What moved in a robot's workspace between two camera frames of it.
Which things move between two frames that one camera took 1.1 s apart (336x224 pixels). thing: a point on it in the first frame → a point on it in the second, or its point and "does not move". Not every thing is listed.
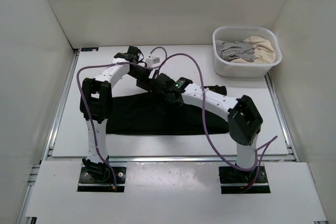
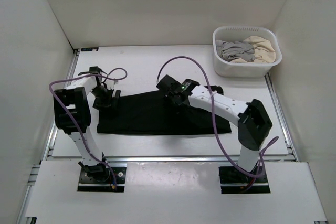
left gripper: x=146 y=83 → x=107 y=103
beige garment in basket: x=264 y=52 does not move
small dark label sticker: x=88 y=49 does not move
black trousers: x=148 y=113 does not move
